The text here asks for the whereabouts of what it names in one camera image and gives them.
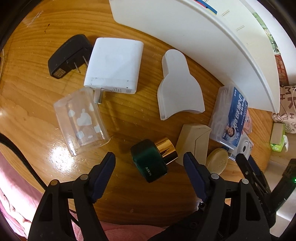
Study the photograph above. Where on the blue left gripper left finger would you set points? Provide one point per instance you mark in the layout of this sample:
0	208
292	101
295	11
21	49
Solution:
100	175

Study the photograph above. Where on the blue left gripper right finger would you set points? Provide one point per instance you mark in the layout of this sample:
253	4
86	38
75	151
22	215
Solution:
198	175

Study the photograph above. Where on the round gold compact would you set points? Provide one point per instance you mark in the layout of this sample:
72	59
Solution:
217	161

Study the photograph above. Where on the beige envelope-shaped case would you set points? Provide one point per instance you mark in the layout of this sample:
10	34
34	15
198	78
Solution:
193	138

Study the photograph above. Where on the green gold perfume bottle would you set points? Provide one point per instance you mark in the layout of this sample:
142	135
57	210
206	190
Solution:
151	158

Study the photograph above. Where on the blue floss pick box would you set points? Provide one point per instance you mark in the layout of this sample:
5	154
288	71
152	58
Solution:
228	116

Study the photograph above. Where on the white plastic scoop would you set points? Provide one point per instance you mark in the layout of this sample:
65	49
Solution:
178	91

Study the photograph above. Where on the white power adapter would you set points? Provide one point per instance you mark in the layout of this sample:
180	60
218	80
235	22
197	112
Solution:
114	66

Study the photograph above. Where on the black plug charger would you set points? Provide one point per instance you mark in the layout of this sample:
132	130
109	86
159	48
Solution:
75	52

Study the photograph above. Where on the pink correction tape dispenser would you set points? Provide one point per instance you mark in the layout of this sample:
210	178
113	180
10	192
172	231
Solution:
248	123

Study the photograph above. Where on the multicolour puzzle cube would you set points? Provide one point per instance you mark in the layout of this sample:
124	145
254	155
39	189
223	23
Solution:
207	6

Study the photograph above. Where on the green tissue pack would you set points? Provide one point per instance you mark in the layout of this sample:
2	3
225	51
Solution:
278	138

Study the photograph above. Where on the beige printed tote bag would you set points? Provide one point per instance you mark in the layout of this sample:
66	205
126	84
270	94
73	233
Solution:
287	109

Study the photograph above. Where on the brown cartoon cardboard sheet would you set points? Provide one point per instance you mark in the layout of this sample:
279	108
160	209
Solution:
282	73

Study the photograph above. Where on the white plastic storage bin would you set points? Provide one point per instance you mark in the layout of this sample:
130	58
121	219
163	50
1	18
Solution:
232	45

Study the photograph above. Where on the green leaf poster sheet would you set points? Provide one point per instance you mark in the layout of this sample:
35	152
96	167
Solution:
269	35

